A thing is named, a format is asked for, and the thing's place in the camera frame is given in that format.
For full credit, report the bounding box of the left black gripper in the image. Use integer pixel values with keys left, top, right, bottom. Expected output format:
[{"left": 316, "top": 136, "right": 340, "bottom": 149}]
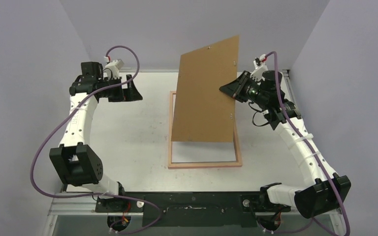
[{"left": 100, "top": 74, "right": 142, "bottom": 102}]

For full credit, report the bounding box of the brown cardboard backing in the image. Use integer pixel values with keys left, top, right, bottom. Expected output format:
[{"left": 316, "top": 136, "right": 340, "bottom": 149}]
[{"left": 171, "top": 35, "right": 239, "bottom": 143}]

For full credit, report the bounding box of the blue landscape photo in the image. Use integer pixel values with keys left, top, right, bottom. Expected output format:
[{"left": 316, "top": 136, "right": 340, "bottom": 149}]
[{"left": 171, "top": 96, "right": 237, "bottom": 164}]

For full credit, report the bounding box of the pink picture frame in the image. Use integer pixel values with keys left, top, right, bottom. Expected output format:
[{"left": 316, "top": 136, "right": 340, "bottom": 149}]
[{"left": 167, "top": 90, "right": 243, "bottom": 169}]

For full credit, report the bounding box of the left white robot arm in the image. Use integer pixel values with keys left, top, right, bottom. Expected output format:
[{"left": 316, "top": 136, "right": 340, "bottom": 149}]
[{"left": 49, "top": 59, "right": 143, "bottom": 212}]

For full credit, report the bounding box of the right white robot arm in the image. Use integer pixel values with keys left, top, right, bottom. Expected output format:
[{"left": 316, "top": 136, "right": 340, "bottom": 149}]
[{"left": 219, "top": 70, "right": 351, "bottom": 219}]

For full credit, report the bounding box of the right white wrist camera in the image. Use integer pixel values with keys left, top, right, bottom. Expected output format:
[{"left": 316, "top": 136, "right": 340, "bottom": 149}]
[{"left": 250, "top": 54, "right": 268, "bottom": 82}]

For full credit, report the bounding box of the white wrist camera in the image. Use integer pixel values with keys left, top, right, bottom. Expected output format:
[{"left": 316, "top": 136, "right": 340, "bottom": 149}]
[
  {"left": 250, "top": 54, "right": 268, "bottom": 82},
  {"left": 104, "top": 56, "right": 124, "bottom": 79}
]

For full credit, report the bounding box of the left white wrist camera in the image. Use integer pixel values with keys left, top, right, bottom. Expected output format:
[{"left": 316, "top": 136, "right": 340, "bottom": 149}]
[{"left": 104, "top": 56, "right": 124, "bottom": 79}]

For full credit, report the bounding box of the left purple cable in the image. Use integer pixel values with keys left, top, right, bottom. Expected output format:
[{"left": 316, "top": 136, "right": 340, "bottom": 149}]
[{"left": 30, "top": 45, "right": 162, "bottom": 235}]

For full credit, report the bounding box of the purple cable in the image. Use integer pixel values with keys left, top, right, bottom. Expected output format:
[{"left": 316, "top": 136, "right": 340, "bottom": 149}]
[
  {"left": 30, "top": 45, "right": 162, "bottom": 235},
  {"left": 257, "top": 51, "right": 351, "bottom": 236}
]

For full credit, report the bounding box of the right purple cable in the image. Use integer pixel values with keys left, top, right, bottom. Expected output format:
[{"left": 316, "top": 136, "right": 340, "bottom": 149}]
[{"left": 257, "top": 51, "right": 351, "bottom": 236}]

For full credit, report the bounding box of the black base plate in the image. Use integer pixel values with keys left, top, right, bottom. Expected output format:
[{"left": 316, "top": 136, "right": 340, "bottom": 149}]
[{"left": 95, "top": 191, "right": 291, "bottom": 229}]

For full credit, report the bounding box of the aluminium rail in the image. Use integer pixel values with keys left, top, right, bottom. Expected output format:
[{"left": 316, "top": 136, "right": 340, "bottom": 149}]
[{"left": 49, "top": 196, "right": 342, "bottom": 217}]

